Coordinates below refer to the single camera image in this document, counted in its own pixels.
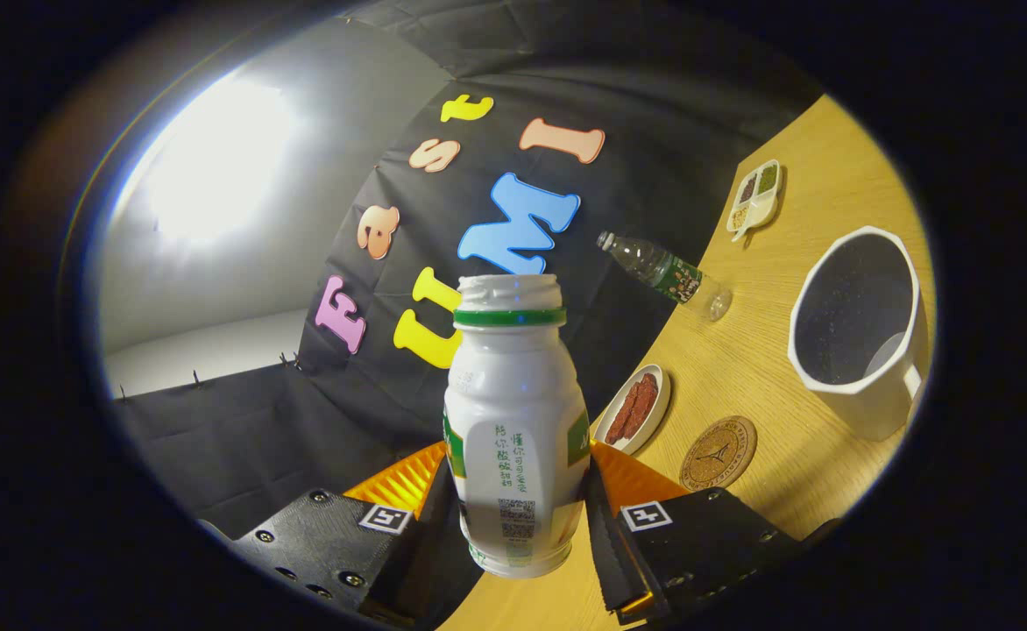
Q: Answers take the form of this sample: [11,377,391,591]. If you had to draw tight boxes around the clear plastic water bottle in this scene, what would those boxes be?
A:
[598,230,733,323]

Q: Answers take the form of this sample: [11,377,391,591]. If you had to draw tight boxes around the red sausage slices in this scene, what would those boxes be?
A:
[606,373,660,443]

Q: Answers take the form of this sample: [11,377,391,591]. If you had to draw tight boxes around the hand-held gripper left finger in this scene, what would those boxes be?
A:
[198,441,462,627]

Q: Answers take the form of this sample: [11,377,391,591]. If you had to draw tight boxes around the white juice bottle green label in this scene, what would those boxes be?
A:
[443,273,591,579]

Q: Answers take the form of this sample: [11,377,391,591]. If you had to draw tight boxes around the white divided bean tray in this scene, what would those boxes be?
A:
[726,160,783,243]

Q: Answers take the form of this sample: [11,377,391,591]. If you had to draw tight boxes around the white cup wooden handle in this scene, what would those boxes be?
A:
[787,225,931,442]

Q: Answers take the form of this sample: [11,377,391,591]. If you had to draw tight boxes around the round cork coaster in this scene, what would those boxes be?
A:
[679,415,758,491]

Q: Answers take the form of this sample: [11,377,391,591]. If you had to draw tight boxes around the beige round plate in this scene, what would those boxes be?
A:
[593,364,672,456]

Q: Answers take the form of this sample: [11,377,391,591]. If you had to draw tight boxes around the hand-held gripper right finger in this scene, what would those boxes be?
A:
[585,441,839,625]

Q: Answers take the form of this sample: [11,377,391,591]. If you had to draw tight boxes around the wooden table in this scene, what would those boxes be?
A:
[439,94,937,631]

